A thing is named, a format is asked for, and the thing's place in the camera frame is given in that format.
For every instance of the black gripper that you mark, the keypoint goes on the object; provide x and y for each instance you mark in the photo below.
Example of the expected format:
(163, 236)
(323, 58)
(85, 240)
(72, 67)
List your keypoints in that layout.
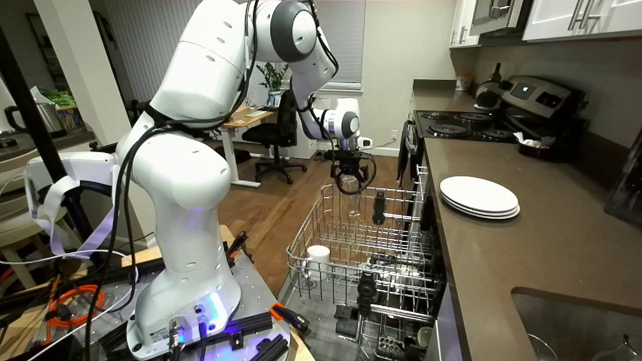
(349, 161)

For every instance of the clear ribbed glass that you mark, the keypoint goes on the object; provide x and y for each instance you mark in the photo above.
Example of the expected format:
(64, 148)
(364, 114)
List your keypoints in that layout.
(349, 181)

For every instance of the white dinner plate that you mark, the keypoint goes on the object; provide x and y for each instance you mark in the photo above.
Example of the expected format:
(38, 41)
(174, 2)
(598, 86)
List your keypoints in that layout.
(477, 194)
(494, 215)

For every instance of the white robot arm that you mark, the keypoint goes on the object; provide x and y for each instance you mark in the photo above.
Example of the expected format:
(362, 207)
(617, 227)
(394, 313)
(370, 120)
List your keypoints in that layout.
(177, 202)

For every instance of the black rack fitting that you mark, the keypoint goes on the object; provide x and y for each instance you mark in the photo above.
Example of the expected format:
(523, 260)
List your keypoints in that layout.
(379, 207)

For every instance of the white cup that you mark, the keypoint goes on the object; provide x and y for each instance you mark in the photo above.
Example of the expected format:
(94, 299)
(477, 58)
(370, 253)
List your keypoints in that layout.
(320, 257)

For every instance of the wooden desk white legs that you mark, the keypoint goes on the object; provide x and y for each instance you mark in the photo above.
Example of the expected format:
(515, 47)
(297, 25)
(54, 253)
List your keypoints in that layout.
(243, 120)

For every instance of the green potted plant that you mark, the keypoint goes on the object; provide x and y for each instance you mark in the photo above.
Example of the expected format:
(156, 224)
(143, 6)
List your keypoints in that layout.
(273, 76)

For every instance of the metal robot table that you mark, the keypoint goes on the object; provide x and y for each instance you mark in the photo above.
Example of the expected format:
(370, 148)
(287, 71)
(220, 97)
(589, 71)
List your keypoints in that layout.
(261, 282)

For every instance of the black steel stove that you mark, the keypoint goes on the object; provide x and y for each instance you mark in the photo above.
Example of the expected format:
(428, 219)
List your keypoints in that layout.
(482, 124)

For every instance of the black kettle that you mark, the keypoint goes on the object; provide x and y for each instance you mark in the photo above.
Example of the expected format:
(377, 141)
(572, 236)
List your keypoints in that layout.
(489, 92)

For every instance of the black pan with cloth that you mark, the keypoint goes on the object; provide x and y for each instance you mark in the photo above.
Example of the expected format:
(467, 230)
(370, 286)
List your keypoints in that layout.
(542, 149)

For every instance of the drinking glass in sink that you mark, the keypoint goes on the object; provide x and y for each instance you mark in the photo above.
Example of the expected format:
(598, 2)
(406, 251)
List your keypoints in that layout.
(542, 347)

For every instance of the steel kitchen sink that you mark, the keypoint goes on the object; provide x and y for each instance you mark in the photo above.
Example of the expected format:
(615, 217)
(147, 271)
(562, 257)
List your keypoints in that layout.
(575, 327)

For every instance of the white box device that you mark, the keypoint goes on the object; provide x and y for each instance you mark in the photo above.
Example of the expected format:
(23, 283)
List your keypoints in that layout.
(72, 167)

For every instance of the glass coffee pot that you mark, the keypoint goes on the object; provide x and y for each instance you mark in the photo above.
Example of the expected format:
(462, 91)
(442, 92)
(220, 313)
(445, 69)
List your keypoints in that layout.
(42, 112)

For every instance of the black slanted pole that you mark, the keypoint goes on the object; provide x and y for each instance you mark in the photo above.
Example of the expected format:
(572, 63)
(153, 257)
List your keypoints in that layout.
(30, 122)

